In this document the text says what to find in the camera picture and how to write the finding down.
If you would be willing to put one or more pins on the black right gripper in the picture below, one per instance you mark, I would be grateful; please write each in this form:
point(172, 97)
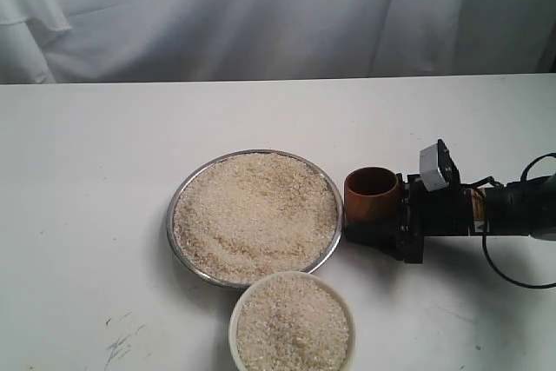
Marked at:
point(441, 213)

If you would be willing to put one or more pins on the brown wooden cup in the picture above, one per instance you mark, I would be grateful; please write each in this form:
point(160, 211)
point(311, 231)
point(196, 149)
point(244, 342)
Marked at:
point(371, 194)

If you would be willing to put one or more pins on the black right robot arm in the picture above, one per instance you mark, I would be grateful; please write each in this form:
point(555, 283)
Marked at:
point(522, 208)

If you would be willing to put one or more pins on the white ceramic rice bowl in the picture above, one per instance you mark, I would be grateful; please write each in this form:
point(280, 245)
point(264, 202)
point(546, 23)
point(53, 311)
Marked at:
point(291, 321)

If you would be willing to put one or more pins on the round steel rice plate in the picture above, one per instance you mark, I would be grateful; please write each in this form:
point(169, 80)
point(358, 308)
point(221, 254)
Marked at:
point(251, 213)

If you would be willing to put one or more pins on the white backdrop cloth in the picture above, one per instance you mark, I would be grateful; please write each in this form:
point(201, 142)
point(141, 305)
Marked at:
point(109, 41)

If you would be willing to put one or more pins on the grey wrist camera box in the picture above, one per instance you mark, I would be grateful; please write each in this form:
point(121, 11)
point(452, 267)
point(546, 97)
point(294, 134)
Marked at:
point(436, 167)

